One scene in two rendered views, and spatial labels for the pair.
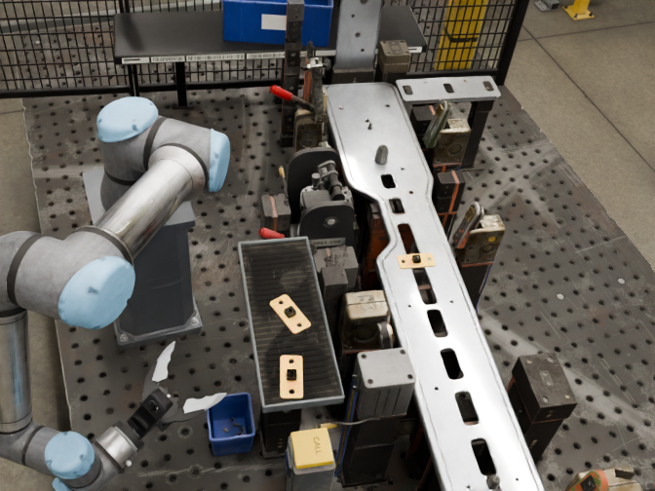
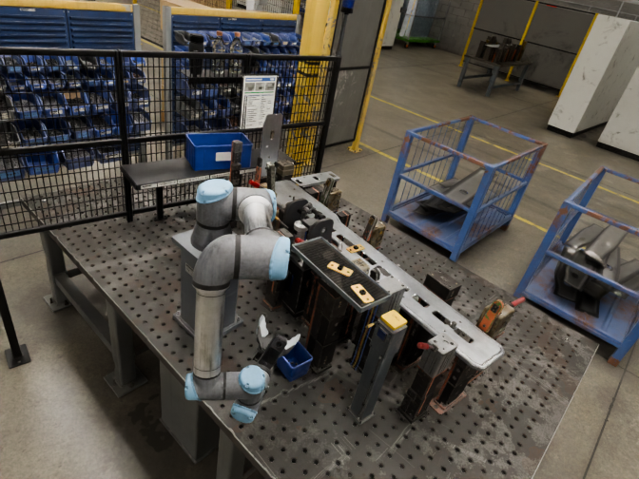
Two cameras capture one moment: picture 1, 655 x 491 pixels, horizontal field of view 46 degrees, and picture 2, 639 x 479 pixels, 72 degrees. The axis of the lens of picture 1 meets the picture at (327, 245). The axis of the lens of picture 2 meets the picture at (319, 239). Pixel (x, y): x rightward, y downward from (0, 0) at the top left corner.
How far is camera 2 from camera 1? 0.77 m
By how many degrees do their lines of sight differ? 26
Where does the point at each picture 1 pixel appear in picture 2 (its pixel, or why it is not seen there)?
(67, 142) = (99, 249)
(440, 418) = (413, 308)
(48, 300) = (262, 263)
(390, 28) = not seen: hidden behind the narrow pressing
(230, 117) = (191, 220)
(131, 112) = (218, 185)
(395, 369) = (395, 284)
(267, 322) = (333, 275)
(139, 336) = not seen: hidden behind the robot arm
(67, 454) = (255, 376)
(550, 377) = (445, 277)
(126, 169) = (218, 219)
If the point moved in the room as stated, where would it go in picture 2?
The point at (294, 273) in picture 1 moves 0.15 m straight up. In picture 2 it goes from (327, 252) to (336, 216)
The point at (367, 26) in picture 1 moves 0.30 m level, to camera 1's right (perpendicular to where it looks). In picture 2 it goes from (273, 151) to (325, 152)
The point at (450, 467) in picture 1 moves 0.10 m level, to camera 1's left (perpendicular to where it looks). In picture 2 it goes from (432, 325) to (409, 330)
